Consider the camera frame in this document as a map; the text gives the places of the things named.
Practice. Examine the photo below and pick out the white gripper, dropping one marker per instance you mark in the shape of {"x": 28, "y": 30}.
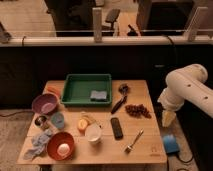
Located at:
{"x": 170, "y": 102}

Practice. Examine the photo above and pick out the dark red grape bunch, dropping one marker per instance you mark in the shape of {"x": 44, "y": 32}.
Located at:
{"x": 137, "y": 111}

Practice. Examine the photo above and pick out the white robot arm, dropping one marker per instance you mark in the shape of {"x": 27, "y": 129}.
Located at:
{"x": 185, "y": 84}

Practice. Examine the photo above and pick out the white paper cup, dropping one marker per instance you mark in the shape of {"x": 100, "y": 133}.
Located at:
{"x": 93, "y": 134}

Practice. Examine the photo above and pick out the light blue cup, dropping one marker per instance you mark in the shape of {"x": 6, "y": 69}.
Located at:
{"x": 57, "y": 119}

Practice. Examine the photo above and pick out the small metal cup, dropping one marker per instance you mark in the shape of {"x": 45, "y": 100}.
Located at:
{"x": 41, "y": 122}

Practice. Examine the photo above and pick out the wooden table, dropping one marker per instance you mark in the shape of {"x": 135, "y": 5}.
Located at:
{"x": 147, "y": 150}

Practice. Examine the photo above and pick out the black remote control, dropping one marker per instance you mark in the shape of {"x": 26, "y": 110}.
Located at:
{"x": 116, "y": 127}

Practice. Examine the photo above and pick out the grey blue sponge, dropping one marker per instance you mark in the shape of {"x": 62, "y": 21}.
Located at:
{"x": 98, "y": 95}

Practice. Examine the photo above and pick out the orange fruit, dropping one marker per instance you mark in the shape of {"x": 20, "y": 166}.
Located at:
{"x": 82, "y": 125}

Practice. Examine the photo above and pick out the green plastic tray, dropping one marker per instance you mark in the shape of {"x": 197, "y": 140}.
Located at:
{"x": 79, "y": 88}

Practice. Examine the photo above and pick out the white egg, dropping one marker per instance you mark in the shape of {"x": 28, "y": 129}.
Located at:
{"x": 63, "y": 149}

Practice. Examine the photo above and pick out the red bowl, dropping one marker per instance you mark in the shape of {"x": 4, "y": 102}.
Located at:
{"x": 55, "y": 141}

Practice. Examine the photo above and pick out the orange carrot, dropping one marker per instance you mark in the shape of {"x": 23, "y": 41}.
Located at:
{"x": 53, "y": 90}

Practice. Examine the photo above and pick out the purple bowl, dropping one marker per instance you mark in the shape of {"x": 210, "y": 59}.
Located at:
{"x": 45, "y": 104}

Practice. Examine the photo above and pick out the blue grey cloth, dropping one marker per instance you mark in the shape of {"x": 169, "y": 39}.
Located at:
{"x": 39, "y": 143}

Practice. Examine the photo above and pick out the black handled ice cream scoop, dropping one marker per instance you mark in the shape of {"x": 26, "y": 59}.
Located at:
{"x": 123, "y": 90}

